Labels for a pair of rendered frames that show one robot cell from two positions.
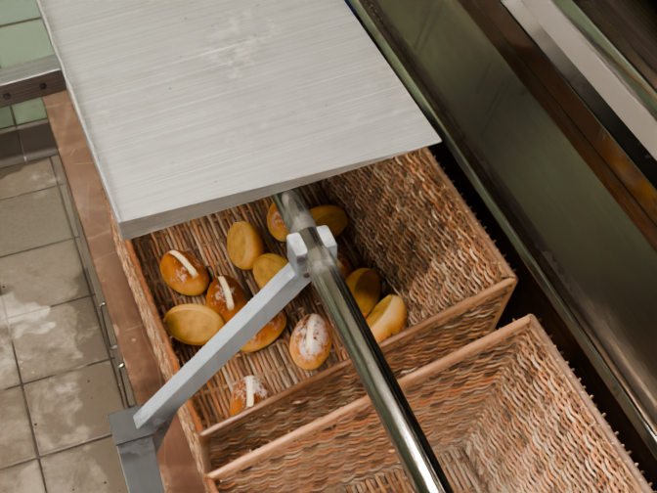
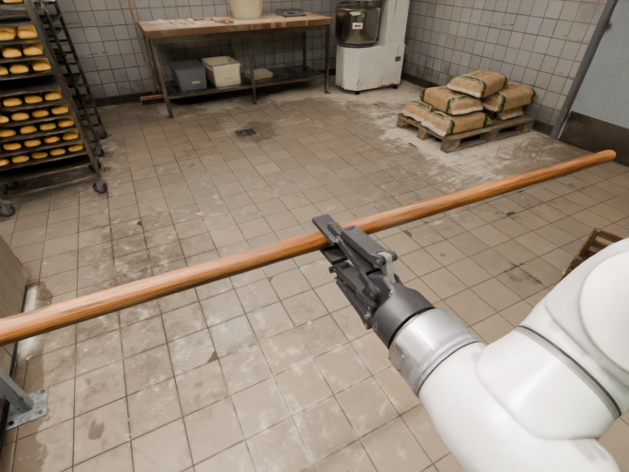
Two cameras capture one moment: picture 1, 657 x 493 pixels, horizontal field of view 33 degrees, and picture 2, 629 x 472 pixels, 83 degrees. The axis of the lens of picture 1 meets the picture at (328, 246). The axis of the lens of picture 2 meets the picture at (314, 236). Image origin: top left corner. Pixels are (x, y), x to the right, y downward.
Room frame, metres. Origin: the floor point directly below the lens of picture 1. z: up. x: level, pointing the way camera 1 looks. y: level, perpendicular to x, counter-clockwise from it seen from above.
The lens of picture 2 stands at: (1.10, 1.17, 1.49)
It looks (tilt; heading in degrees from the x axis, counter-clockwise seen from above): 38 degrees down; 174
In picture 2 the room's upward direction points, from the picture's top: straight up
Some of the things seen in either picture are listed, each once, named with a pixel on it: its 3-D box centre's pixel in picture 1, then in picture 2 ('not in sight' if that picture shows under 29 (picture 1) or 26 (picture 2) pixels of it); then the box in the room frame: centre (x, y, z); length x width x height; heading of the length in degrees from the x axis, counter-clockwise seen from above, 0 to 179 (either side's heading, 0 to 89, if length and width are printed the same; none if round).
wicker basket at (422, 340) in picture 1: (290, 255); not in sight; (1.15, 0.06, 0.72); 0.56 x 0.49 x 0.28; 22
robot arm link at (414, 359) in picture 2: not in sight; (431, 349); (0.88, 1.32, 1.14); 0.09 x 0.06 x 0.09; 111
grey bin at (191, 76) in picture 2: not in sight; (188, 75); (-3.72, 0.15, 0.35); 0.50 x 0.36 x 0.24; 20
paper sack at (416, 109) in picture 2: not in sight; (433, 108); (-2.58, 2.87, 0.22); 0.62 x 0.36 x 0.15; 116
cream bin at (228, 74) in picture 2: not in sight; (222, 71); (-3.86, 0.54, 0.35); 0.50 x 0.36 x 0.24; 22
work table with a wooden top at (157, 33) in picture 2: not in sight; (241, 60); (-3.96, 0.80, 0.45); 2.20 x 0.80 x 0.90; 111
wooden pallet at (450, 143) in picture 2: not in sight; (463, 122); (-2.52, 3.21, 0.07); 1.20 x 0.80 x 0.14; 111
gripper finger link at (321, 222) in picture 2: not in sight; (330, 228); (0.66, 1.24, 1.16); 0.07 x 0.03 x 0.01; 21
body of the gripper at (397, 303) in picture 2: not in sight; (390, 305); (0.81, 1.30, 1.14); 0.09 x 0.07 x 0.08; 21
